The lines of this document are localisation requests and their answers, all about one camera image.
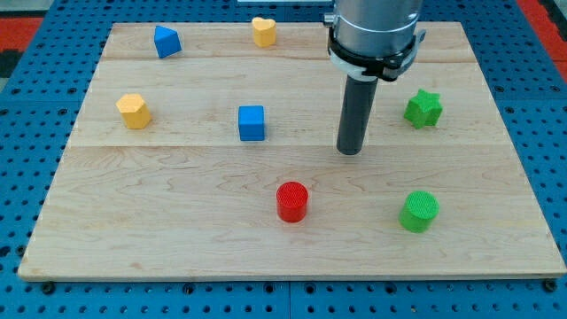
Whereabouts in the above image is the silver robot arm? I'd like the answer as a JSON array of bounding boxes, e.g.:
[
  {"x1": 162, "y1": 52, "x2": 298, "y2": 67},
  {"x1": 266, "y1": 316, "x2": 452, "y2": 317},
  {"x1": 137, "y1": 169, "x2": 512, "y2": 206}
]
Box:
[{"x1": 330, "y1": 0, "x2": 423, "y2": 57}]

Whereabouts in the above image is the blue cube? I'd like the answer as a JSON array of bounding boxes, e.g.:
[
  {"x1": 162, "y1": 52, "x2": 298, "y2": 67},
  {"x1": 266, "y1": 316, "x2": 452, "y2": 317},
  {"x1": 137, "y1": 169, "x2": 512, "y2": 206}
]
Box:
[{"x1": 237, "y1": 105, "x2": 265, "y2": 142}]

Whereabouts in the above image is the red cylinder block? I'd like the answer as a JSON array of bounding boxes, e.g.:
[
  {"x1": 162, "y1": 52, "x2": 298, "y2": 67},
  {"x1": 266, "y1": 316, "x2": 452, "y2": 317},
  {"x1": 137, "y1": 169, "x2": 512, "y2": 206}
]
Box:
[{"x1": 276, "y1": 181, "x2": 308, "y2": 222}]

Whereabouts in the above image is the light wooden board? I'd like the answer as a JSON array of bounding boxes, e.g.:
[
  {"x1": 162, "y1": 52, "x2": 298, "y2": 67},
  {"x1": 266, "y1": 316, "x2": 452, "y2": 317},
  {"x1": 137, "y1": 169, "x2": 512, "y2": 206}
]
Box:
[{"x1": 19, "y1": 22, "x2": 566, "y2": 282}]

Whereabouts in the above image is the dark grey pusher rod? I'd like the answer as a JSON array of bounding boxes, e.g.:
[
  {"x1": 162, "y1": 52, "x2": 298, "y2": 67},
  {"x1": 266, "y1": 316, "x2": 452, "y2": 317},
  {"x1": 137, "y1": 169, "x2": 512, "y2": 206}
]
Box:
[{"x1": 337, "y1": 76, "x2": 378, "y2": 155}]

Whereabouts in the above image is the yellow heart block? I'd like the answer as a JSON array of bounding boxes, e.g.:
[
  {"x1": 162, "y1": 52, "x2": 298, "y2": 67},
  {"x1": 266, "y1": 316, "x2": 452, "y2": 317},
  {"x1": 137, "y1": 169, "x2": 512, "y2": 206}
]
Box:
[{"x1": 252, "y1": 17, "x2": 276, "y2": 48}]

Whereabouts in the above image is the green cylinder block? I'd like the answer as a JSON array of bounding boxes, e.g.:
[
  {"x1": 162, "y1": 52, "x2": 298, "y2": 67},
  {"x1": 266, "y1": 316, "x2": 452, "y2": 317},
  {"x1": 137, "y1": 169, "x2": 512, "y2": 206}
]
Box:
[{"x1": 399, "y1": 191, "x2": 440, "y2": 233}]

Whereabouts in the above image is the green star block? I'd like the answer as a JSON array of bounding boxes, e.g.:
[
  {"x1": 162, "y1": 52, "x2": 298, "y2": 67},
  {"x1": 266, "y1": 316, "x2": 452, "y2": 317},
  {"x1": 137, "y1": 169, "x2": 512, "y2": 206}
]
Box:
[{"x1": 403, "y1": 89, "x2": 443, "y2": 129}]

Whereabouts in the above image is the yellow hexagon block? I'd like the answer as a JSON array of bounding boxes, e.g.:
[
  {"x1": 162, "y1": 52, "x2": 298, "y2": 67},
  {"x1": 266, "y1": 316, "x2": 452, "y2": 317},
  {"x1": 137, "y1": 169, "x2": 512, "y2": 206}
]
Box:
[{"x1": 115, "y1": 93, "x2": 151, "y2": 129}]

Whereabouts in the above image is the blue triangular prism block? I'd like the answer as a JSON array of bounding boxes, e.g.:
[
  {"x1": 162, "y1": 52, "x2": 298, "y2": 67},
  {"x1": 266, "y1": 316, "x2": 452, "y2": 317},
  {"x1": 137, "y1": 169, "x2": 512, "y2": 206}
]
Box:
[{"x1": 153, "y1": 26, "x2": 182, "y2": 58}]

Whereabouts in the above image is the black clamp ring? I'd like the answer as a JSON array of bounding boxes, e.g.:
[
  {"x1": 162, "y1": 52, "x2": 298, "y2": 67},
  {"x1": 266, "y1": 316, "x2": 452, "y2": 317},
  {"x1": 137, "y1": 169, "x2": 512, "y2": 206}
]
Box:
[{"x1": 327, "y1": 27, "x2": 427, "y2": 83}]

